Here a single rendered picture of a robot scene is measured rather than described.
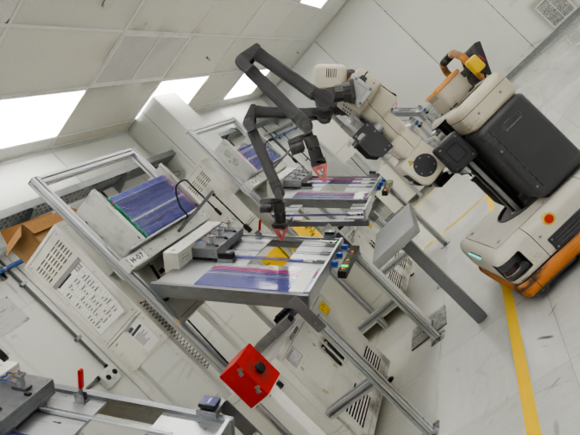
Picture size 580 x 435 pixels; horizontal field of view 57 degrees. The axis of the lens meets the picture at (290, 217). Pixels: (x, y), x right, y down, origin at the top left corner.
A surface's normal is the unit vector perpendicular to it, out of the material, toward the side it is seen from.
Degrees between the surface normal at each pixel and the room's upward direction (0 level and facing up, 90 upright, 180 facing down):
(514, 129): 90
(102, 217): 90
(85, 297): 90
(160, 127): 90
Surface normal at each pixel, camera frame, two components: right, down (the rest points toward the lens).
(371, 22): -0.29, 0.29
